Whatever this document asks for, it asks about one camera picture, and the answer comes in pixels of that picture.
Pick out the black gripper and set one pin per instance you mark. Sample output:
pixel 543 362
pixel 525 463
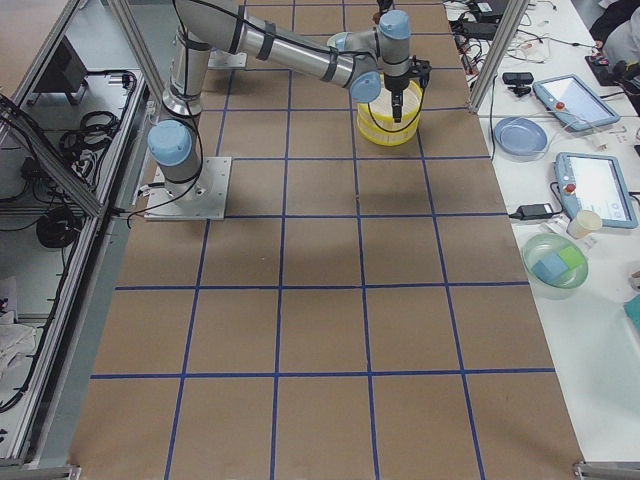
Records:
pixel 395 85

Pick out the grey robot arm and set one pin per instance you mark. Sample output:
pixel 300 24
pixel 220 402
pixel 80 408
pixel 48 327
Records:
pixel 384 5
pixel 287 133

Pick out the mint green plate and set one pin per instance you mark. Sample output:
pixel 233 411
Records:
pixel 338 41

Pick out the black webcam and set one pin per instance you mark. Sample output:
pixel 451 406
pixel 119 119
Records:
pixel 518 83

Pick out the blue plate on desk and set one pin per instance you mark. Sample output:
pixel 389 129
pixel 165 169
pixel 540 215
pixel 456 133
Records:
pixel 521 137

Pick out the upper teach pendant tablet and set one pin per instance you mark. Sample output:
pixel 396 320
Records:
pixel 573 103

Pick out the teach pendant tablet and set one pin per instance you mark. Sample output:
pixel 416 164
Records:
pixel 594 183
pixel 573 103

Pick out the black power adapter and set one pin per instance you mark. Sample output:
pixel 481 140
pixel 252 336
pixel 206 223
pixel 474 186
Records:
pixel 534 212

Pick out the lower teach pendant tablet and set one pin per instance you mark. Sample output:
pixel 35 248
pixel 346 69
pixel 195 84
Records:
pixel 594 183

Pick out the paper cup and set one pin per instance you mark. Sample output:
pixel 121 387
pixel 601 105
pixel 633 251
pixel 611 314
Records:
pixel 583 224

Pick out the blue sponge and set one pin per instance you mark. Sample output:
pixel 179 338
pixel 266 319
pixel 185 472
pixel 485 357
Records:
pixel 549 268

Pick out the green bowl with sponges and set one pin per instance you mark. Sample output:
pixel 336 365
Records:
pixel 539 246

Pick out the green sponge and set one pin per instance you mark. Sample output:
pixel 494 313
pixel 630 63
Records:
pixel 572 257

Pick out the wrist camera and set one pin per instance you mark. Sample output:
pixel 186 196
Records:
pixel 420 71

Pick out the aluminium frame post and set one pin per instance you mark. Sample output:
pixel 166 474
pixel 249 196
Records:
pixel 506 30

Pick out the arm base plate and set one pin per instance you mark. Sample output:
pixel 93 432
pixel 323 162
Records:
pixel 204 198

